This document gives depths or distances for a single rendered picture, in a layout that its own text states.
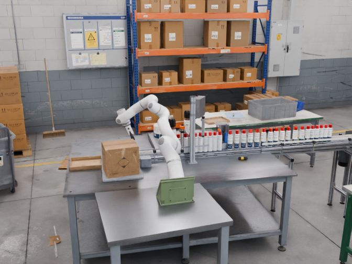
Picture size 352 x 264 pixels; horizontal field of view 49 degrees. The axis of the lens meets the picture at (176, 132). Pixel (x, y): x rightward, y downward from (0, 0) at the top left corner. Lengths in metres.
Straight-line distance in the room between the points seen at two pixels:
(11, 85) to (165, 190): 4.06
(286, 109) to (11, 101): 4.18
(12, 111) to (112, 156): 3.40
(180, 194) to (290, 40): 6.48
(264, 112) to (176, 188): 2.84
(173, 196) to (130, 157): 0.66
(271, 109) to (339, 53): 4.96
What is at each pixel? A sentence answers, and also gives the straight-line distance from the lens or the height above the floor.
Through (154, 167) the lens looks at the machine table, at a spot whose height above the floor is 0.83.
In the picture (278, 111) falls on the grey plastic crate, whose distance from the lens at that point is 5.72.
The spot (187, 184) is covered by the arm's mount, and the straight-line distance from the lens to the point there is 3.04.
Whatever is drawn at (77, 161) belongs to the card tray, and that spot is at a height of 0.83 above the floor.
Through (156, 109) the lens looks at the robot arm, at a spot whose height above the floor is 1.45.
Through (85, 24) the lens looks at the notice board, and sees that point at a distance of 7.80.
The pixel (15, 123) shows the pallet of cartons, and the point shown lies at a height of 0.59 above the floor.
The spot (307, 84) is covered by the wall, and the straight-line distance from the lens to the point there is 9.96.
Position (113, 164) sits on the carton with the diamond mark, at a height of 0.97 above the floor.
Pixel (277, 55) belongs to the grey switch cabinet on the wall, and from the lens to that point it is 8.93.
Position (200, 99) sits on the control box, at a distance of 3.73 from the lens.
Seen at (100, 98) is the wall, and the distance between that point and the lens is 8.12.
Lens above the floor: 2.26
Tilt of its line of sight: 17 degrees down
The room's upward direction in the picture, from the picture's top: straight up
